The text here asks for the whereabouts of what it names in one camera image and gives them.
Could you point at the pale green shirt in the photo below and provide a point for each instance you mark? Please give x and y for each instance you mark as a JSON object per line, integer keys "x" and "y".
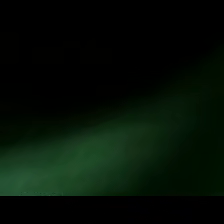
{"x": 83, "y": 156}

